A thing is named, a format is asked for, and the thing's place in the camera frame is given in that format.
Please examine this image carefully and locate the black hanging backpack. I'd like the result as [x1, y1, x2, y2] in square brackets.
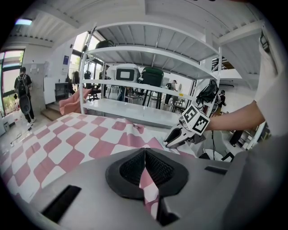
[196, 80, 219, 106]

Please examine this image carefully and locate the person's white shirt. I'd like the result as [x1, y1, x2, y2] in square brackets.
[221, 21, 288, 230]

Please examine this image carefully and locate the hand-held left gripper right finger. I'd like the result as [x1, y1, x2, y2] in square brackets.
[145, 147, 189, 226]

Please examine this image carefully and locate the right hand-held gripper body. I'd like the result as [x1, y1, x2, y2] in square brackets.
[163, 104, 211, 149]

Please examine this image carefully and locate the person's right forearm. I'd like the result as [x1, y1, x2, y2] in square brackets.
[206, 100, 266, 131]

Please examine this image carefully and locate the thin floor cable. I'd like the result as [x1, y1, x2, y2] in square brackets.
[11, 127, 34, 146]

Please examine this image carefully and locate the wooden step platform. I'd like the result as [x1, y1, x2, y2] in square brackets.
[41, 103, 63, 121]

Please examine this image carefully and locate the black cabinet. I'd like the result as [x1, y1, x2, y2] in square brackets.
[55, 82, 70, 102]

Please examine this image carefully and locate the dark green suitcase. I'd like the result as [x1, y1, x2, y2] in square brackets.
[140, 66, 164, 85]

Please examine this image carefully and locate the black framed window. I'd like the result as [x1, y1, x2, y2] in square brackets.
[0, 49, 25, 116]

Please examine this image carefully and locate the black bag on shelf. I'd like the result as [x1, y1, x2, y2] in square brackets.
[95, 40, 115, 49]

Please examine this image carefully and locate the black cable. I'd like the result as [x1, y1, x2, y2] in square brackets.
[211, 130, 216, 159]

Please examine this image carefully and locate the white metal shelf rack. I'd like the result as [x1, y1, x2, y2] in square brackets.
[80, 22, 223, 130]

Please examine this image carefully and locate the white rice cooker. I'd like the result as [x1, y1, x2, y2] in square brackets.
[114, 63, 138, 82]

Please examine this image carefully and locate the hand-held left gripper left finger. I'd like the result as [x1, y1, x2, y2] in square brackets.
[105, 148, 147, 200]

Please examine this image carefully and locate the pink fabric bundle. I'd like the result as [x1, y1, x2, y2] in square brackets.
[58, 88, 93, 115]

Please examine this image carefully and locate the ceiling tube light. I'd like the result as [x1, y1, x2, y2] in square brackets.
[14, 19, 33, 26]

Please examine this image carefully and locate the pink white checkered cloth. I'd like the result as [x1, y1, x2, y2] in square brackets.
[0, 112, 196, 223]

